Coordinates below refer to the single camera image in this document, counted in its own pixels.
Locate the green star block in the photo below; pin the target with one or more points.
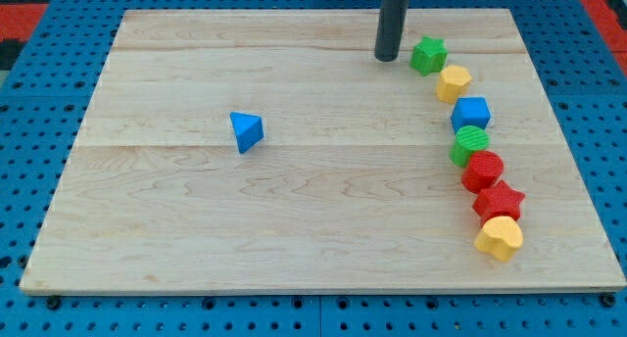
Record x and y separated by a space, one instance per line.
428 55

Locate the blue triangle block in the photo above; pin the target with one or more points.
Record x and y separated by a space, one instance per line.
248 130

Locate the blue cube block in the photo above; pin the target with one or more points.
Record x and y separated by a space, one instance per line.
472 110

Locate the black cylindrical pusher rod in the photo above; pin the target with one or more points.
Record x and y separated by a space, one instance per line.
390 28

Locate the red star block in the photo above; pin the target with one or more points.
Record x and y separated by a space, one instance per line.
499 200

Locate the light wooden board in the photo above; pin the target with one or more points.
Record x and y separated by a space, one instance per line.
350 192

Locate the yellow hexagon block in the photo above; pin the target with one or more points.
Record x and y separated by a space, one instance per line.
453 82

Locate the red cylinder block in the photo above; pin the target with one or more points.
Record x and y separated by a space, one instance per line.
483 170

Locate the green cylinder block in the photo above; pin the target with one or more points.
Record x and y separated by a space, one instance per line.
469 139

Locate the yellow heart block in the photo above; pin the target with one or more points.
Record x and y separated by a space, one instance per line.
501 237

